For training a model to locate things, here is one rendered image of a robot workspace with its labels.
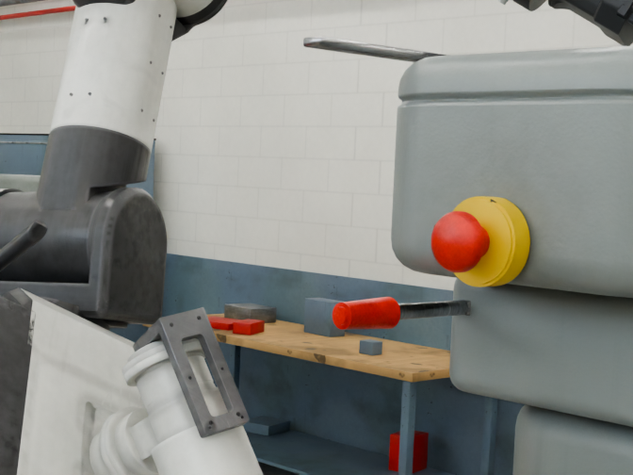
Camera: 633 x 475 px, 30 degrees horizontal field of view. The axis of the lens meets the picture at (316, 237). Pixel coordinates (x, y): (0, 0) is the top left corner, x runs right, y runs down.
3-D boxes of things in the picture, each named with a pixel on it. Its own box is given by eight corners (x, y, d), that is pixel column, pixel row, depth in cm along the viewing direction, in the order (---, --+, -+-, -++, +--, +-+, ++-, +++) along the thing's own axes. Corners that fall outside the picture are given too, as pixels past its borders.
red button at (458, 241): (469, 275, 75) (473, 212, 74) (422, 270, 78) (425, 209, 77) (501, 274, 77) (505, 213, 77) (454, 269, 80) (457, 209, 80)
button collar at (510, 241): (511, 291, 76) (515, 198, 76) (439, 282, 80) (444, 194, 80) (528, 290, 77) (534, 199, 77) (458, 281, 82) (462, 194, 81)
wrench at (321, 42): (329, 45, 82) (330, 33, 82) (293, 48, 85) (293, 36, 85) (548, 76, 98) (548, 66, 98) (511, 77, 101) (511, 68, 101)
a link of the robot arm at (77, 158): (61, 164, 111) (33, 304, 107) (3, 127, 103) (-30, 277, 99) (169, 162, 106) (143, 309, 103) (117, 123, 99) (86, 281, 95)
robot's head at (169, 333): (144, 474, 83) (188, 440, 77) (102, 363, 85) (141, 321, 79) (219, 450, 87) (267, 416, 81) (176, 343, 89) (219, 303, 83)
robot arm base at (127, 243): (10, 354, 107) (-67, 302, 98) (51, 229, 113) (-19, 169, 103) (153, 363, 101) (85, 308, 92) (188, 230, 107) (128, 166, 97)
